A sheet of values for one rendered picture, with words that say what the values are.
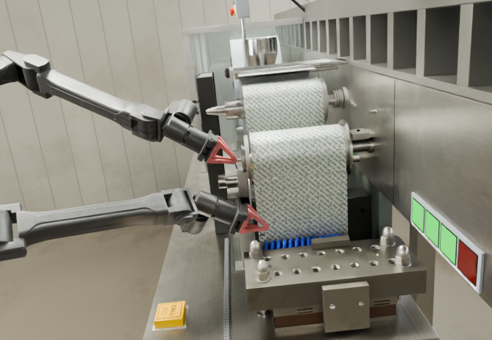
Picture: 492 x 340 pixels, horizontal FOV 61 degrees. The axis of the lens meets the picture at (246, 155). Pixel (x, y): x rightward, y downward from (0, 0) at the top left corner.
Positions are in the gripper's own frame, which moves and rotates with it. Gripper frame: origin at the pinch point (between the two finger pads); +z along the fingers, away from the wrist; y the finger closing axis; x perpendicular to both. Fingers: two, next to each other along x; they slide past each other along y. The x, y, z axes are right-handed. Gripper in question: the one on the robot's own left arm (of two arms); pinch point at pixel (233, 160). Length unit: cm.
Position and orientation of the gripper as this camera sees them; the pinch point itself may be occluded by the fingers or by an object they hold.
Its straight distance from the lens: 112.9
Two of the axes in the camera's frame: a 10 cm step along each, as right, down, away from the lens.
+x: 4.9, -8.5, -2.2
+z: 8.7, 4.6, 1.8
